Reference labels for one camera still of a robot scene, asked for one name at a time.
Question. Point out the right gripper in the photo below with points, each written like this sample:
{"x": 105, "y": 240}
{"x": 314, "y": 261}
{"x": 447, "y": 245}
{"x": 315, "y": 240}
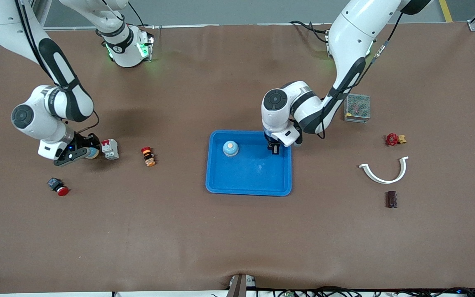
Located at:
{"x": 84, "y": 141}

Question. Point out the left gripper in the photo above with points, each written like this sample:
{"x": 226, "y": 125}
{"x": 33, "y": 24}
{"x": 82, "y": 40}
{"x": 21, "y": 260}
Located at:
{"x": 273, "y": 147}

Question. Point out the blue bell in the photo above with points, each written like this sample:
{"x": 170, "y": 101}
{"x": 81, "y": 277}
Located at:
{"x": 230, "y": 148}
{"x": 93, "y": 154}

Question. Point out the large brown electrolytic capacitor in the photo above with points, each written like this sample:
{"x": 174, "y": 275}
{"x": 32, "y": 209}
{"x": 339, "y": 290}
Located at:
{"x": 392, "y": 199}

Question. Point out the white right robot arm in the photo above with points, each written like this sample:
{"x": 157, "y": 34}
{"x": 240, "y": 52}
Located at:
{"x": 56, "y": 103}

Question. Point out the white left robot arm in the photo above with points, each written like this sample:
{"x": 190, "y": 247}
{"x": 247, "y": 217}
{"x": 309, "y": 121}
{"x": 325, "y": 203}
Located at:
{"x": 344, "y": 41}

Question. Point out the blue plastic tray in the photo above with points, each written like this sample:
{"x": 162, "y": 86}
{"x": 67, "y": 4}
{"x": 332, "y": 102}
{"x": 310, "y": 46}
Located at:
{"x": 245, "y": 177}

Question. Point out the red push button black body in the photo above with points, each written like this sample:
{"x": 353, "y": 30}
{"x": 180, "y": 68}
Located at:
{"x": 58, "y": 187}

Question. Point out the red orange emergency stop button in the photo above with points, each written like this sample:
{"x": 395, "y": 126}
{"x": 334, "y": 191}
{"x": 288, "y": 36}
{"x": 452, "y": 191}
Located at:
{"x": 148, "y": 156}

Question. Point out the brown table mat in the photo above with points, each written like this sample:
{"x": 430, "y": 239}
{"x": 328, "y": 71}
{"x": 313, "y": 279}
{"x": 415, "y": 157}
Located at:
{"x": 237, "y": 231}

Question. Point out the metal mesh power supply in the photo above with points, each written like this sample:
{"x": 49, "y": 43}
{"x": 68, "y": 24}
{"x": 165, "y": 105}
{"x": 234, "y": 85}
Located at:
{"x": 359, "y": 108}

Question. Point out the white curved plastic clamp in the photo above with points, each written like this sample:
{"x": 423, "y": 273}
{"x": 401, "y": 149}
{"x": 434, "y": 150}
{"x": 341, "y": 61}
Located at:
{"x": 386, "y": 181}

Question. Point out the white circuit breaker red switch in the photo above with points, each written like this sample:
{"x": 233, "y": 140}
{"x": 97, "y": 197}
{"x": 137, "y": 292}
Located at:
{"x": 110, "y": 149}

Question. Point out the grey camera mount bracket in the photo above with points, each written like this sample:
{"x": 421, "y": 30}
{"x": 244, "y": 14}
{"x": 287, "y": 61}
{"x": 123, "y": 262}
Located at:
{"x": 241, "y": 286}

